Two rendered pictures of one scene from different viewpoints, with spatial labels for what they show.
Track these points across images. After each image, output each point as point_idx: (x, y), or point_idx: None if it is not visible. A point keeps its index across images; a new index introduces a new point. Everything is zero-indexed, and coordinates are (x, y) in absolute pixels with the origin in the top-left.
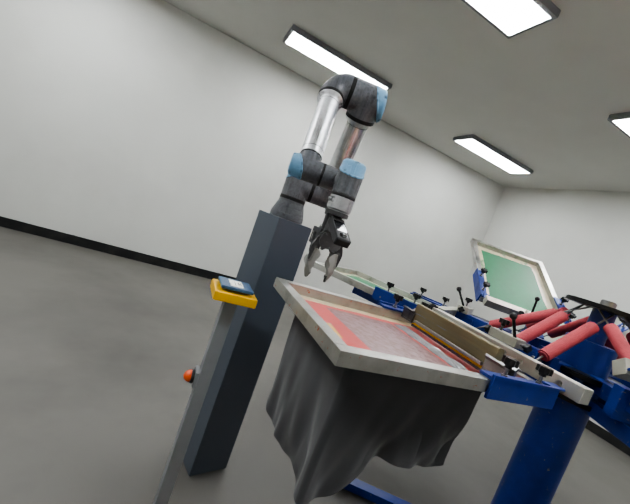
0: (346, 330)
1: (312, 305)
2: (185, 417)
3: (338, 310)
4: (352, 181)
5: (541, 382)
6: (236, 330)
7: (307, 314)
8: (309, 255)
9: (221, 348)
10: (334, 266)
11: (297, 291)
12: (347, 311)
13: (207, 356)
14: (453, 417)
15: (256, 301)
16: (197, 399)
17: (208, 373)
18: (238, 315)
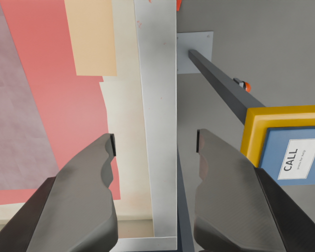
0: (33, 50)
1: None
2: (221, 71)
3: (33, 188)
4: None
5: None
6: (177, 190)
7: (176, 6)
8: (271, 182)
9: (236, 96)
10: (64, 177)
11: (127, 225)
12: (7, 197)
13: (245, 91)
14: None
15: (257, 114)
16: (222, 76)
17: (229, 85)
18: (181, 209)
